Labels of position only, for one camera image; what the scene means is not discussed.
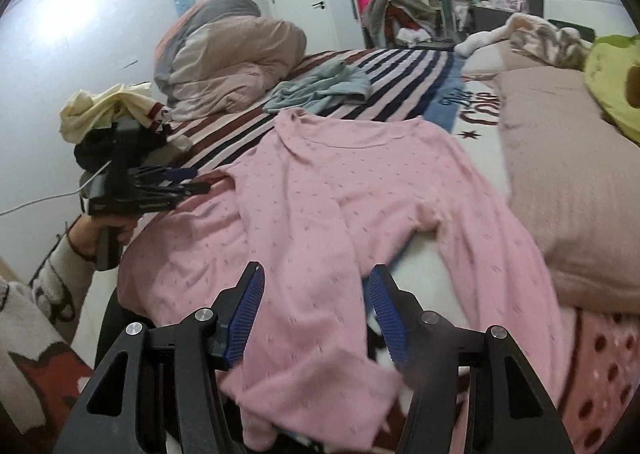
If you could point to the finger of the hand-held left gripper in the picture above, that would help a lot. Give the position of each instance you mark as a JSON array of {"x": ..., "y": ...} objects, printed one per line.
[
  {"x": 175, "y": 174},
  {"x": 165, "y": 196}
]

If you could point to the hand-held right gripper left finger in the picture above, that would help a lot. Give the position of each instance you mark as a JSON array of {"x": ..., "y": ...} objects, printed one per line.
[{"x": 245, "y": 319}]

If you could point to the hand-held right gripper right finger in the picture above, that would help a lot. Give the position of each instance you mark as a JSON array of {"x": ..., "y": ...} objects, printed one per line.
[{"x": 387, "y": 319}]

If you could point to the pink knit sweater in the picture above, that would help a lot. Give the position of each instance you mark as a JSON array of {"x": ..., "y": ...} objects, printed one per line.
[{"x": 310, "y": 214}]

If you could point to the person's left forearm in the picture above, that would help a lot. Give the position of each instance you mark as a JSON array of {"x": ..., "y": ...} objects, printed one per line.
[{"x": 60, "y": 279}]

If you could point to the dark clothes pile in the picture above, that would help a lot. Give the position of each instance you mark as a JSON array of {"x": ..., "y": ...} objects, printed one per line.
[{"x": 92, "y": 149}]

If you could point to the clothes pile on chair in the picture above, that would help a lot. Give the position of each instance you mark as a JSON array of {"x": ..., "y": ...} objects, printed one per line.
[{"x": 395, "y": 3}]

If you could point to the person's left hand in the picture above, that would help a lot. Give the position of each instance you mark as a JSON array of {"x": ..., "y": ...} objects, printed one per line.
[{"x": 85, "y": 236}]

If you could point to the cream garment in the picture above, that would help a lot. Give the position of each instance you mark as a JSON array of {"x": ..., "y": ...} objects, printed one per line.
[{"x": 95, "y": 108}]

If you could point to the beige duvet lump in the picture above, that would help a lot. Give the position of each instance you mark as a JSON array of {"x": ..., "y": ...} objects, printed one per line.
[{"x": 225, "y": 63}]

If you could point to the light blue garment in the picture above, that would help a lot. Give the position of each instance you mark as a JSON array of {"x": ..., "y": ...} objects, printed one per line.
[{"x": 320, "y": 86}]

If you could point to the person's patterned sweater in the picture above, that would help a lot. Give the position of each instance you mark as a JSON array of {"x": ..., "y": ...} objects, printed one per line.
[{"x": 30, "y": 369}]

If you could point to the pink dotted sheet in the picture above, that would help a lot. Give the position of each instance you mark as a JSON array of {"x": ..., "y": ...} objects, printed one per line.
[{"x": 600, "y": 374}]

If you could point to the beige pillow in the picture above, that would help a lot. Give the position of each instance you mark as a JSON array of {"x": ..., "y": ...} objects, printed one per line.
[{"x": 565, "y": 173}]

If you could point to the striped blanket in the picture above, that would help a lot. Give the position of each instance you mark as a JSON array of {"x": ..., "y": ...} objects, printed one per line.
[{"x": 400, "y": 78}]

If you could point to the cluttered dark desk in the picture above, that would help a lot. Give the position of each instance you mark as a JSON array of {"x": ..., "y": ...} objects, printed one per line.
[{"x": 490, "y": 13}]

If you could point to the green avocado plush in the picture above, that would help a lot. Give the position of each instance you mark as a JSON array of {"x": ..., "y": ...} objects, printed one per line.
[{"x": 610, "y": 78}]

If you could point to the blue wall paper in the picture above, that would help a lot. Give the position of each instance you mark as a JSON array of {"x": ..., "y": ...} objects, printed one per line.
[{"x": 183, "y": 4}]

